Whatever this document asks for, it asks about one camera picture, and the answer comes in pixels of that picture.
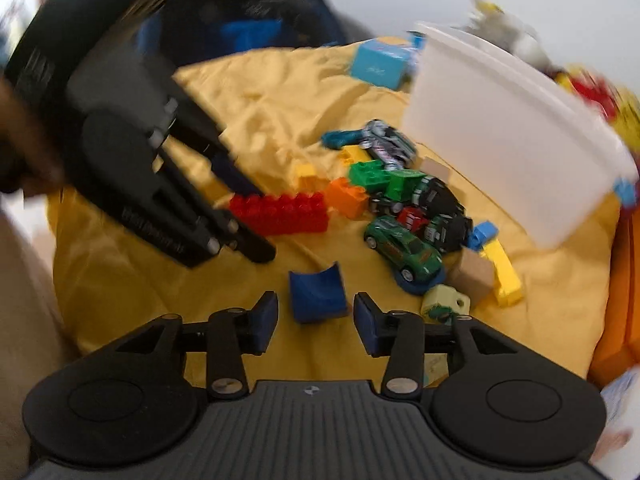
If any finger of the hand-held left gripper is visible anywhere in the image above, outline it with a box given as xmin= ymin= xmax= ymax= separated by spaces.
xmin=165 ymin=80 xmax=264 ymax=199
xmin=150 ymin=130 xmax=277 ymax=264

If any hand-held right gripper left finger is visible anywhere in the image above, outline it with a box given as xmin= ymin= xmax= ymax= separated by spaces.
xmin=100 ymin=291 xmax=279 ymax=402

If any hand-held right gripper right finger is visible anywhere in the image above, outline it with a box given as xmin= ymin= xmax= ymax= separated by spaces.
xmin=353 ymin=292 xmax=532 ymax=404

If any long red building block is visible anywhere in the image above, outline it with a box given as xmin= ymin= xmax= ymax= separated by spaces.
xmin=229 ymin=191 xmax=331 ymax=237

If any blue curved block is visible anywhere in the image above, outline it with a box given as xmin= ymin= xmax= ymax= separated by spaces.
xmin=287 ymin=261 xmax=349 ymax=324

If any pale green toy piece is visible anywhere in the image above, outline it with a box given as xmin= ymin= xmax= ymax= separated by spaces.
xmin=421 ymin=284 xmax=471 ymax=323

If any teal toy vehicle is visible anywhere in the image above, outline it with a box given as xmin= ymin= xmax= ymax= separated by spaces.
xmin=321 ymin=127 xmax=373 ymax=151

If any red toy car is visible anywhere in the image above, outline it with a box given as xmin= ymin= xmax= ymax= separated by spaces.
xmin=397 ymin=206 xmax=428 ymax=233

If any green building block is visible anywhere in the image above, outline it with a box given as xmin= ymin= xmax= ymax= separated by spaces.
xmin=348 ymin=160 xmax=388 ymax=191

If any white plastic bin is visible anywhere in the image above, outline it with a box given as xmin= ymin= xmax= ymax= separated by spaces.
xmin=400 ymin=21 xmax=640 ymax=250

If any person's left hand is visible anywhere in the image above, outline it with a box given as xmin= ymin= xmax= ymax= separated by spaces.
xmin=0 ymin=77 xmax=68 ymax=198

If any blue round toy piece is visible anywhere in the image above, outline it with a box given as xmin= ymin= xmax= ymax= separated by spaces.
xmin=397 ymin=265 xmax=446 ymax=295

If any small yellow building block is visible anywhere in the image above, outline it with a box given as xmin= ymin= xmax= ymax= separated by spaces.
xmin=339 ymin=144 xmax=370 ymax=165
xmin=295 ymin=162 xmax=322 ymax=192

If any dark green sports toy car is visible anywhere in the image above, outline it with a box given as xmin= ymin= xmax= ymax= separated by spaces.
xmin=363 ymin=215 xmax=446 ymax=285

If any orange building block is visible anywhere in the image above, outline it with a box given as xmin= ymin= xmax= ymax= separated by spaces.
xmin=325 ymin=177 xmax=369 ymax=220

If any yellow blanket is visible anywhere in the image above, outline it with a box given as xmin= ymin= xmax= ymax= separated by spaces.
xmin=47 ymin=35 xmax=621 ymax=391

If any tan wooden cube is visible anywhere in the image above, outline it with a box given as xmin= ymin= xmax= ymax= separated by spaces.
xmin=447 ymin=249 xmax=496 ymax=306

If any long yellow building block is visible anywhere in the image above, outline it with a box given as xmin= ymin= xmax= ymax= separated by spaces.
xmin=479 ymin=237 xmax=525 ymax=307

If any small blue building block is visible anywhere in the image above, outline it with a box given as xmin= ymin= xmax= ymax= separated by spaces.
xmin=467 ymin=221 xmax=499 ymax=251

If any black toy car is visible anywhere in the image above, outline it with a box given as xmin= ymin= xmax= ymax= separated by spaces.
xmin=370 ymin=176 xmax=466 ymax=222

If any silver striped toy car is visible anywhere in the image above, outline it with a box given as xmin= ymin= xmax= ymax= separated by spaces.
xmin=361 ymin=120 xmax=418 ymax=170

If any dark blue bag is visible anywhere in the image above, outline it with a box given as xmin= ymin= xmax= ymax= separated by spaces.
xmin=140 ymin=0 xmax=351 ymax=68

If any light blue cardboard box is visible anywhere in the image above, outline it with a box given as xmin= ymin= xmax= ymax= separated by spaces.
xmin=348 ymin=38 xmax=423 ymax=92

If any orange box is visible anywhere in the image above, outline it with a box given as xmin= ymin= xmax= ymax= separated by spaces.
xmin=587 ymin=200 xmax=640 ymax=391

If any white baby wipes pack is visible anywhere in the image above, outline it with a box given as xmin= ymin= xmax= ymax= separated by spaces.
xmin=590 ymin=367 xmax=640 ymax=463

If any light blue toy piece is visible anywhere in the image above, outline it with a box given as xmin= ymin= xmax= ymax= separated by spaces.
xmin=612 ymin=176 xmax=640 ymax=209

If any white plastic bag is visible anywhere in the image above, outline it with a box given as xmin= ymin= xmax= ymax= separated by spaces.
xmin=457 ymin=0 xmax=556 ymax=73

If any yellow red snack bag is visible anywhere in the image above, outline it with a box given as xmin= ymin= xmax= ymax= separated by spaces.
xmin=552 ymin=62 xmax=640 ymax=143

